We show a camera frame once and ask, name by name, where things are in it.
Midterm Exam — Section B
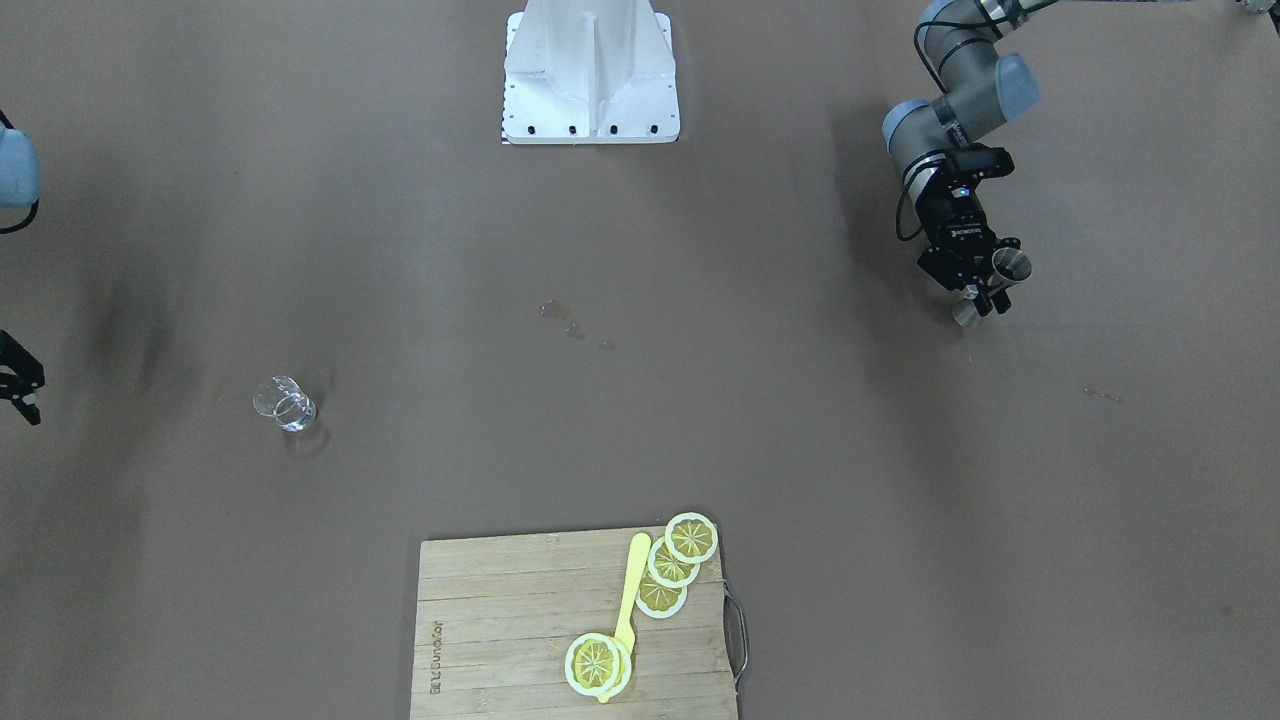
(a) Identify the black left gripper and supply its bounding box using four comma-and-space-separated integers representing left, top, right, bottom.
915, 167, 1021, 318

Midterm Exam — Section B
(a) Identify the steel measuring jigger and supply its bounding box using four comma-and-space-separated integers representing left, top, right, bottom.
951, 246, 1033, 327

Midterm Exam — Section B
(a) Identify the clear glass cup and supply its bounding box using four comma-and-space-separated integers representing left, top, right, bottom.
251, 375, 317, 433

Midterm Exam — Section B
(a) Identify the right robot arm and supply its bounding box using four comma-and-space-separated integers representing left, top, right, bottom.
1, 114, 46, 427

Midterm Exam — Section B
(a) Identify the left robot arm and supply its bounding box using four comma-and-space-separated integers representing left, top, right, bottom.
882, 1, 1047, 327

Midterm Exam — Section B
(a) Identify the lemon slice end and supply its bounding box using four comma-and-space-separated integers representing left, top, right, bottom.
664, 511, 719, 564

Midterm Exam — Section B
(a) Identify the lemon slice middle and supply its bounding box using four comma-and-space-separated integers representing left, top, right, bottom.
646, 539, 700, 591

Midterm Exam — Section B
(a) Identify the lemon slice near spoon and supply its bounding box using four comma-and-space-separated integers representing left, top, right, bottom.
636, 574, 689, 619

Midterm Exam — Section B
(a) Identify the yellow plastic spoon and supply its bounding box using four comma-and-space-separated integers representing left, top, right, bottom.
598, 532, 652, 705

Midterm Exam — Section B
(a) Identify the wooden cutting board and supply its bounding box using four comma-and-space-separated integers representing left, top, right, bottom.
410, 528, 740, 719

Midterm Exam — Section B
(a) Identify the lemon slice on spoon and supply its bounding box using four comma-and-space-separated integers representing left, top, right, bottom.
563, 632, 634, 705

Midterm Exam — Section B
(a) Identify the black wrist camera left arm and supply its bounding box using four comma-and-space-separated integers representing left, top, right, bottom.
940, 143, 1015, 186

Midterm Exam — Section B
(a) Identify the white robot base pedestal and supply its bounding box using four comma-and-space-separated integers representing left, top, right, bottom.
500, 1, 681, 145

